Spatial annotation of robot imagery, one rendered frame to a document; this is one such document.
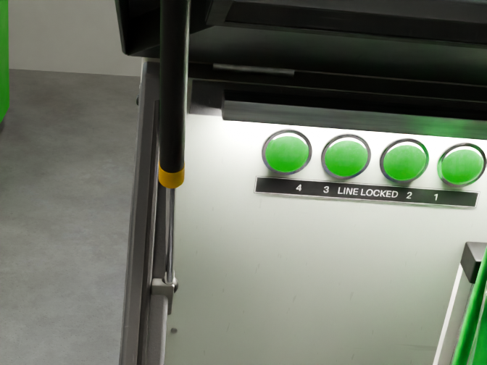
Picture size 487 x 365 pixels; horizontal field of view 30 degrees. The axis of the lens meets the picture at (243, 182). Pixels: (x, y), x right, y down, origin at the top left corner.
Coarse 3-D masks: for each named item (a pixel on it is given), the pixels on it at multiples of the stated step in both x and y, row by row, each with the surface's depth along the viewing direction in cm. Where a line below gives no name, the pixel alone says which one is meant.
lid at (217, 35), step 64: (128, 0) 80; (192, 0) 75; (256, 0) 68; (320, 0) 67; (384, 0) 66; (448, 0) 65; (256, 64) 88; (320, 64) 85; (384, 64) 83; (448, 64) 81
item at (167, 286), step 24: (168, 0) 52; (168, 24) 54; (168, 48) 55; (168, 72) 57; (168, 96) 59; (168, 120) 61; (168, 144) 63; (168, 168) 65; (168, 192) 68; (168, 216) 71; (168, 240) 74; (168, 264) 76; (168, 288) 79; (168, 312) 80
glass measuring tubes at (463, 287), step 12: (468, 252) 96; (480, 252) 95; (468, 264) 95; (468, 276) 95; (456, 288) 99; (468, 288) 99; (456, 300) 99; (468, 300) 98; (456, 312) 100; (444, 324) 102; (456, 324) 101; (444, 336) 102; (456, 336) 102; (444, 348) 102; (456, 348) 101; (444, 360) 103; (468, 360) 101
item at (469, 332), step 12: (480, 264) 86; (480, 276) 86; (480, 288) 87; (480, 300) 88; (468, 312) 90; (480, 312) 63; (468, 324) 91; (480, 324) 62; (468, 336) 92; (480, 336) 62; (468, 348) 93; (480, 348) 61; (456, 360) 94; (480, 360) 60
